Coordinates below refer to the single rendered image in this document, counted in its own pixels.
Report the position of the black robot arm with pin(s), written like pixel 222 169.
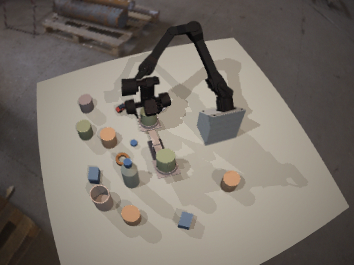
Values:
pixel 215 82

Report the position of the brown ring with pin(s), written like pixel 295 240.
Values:
pixel 121 155

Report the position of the brown cylinder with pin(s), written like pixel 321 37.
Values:
pixel 230 181
pixel 108 138
pixel 131 215

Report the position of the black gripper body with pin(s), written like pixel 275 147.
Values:
pixel 131 106

